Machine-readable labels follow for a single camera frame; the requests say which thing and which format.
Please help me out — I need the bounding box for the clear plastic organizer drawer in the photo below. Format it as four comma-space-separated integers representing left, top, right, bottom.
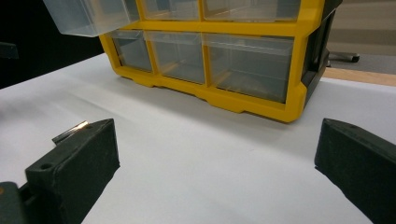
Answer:
42, 0, 140, 38

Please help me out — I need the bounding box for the yellow black organizer cabinet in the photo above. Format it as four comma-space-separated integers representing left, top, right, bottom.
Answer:
99, 0, 344, 124

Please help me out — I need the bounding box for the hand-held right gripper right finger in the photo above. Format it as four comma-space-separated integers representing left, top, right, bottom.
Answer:
314, 118, 396, 224

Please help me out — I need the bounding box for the grid of clear drawers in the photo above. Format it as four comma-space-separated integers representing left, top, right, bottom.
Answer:
108, 0, 303, 105

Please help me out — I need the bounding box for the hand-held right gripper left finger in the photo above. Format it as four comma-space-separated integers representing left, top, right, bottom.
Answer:
22, 118, 121, 224

